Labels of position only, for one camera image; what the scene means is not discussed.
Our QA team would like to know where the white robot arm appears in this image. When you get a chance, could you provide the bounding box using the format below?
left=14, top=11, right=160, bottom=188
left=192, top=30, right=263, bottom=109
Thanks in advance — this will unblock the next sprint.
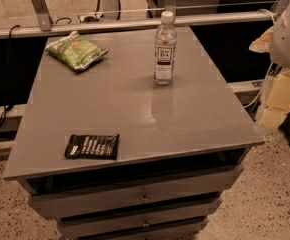
left=249, top=4, right=290, bottom=129

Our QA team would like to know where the middle grey drawer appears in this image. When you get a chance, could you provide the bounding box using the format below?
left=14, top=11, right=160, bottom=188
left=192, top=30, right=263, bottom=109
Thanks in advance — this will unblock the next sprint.
left=58, top=197, right=222, bottom=238

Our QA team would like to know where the white cable on right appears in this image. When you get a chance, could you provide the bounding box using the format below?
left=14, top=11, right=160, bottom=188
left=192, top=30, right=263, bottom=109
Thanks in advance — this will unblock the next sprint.
left=243, top=62, right=275, bottom=110

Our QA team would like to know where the grey drawer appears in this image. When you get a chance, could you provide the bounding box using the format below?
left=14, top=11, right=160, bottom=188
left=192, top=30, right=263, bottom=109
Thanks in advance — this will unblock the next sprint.
left=29, top=164, right=243, bottom=219
left=58, top=197, right=222, bottom=238
left=73, top=216, right=208, bottom=240

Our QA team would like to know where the green chip bag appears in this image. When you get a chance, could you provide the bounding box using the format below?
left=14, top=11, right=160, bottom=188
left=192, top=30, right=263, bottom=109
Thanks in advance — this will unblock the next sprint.
left=45, top=31, right=108, bottom=72

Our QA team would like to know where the metal bracket post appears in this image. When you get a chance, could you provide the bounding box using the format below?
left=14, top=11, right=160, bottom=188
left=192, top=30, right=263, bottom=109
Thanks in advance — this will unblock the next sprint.
left=31, top=0, right=53, bottom=31

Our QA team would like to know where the top grey drawer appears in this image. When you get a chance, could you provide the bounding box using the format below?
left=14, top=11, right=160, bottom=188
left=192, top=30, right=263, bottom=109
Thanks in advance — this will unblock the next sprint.
left=29, top=164, right=243, bottom=219

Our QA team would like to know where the grey drawer cabinet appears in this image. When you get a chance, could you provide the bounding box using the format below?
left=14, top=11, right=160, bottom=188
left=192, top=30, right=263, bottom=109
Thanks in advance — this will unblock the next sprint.
left=2, top=26, right=266, bottom=240

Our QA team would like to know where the bottom grey drawer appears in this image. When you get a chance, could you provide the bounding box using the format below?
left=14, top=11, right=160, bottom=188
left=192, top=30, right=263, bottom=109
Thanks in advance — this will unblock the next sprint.
left=73, top=216, right=208, bottom=240

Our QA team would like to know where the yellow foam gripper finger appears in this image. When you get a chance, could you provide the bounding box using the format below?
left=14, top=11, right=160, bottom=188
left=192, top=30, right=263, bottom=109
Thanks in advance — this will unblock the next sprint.
left=257, top=69, right=290, bottom=129
left=249, top=27, right=273, bottom=53

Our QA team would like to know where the black cable on left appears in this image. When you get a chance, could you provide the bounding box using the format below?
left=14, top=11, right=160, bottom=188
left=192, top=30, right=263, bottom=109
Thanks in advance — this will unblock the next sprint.
left=0, top=24, right=21, bottom=136

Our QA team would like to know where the black rxbar chocolate wrapper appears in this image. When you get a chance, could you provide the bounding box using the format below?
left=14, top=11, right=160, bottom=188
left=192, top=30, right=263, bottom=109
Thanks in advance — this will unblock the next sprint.
left=64, top=134, right=120, bottom=160

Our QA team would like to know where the metal railing bar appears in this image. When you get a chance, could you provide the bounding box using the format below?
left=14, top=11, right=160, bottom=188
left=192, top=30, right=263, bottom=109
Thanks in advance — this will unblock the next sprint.
left=12, top=9, right=278, bottom=38

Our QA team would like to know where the clear plastic water bottle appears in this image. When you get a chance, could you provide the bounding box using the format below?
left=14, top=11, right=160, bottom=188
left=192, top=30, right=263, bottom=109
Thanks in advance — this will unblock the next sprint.
left=154, top=11, right=177, bottom=85

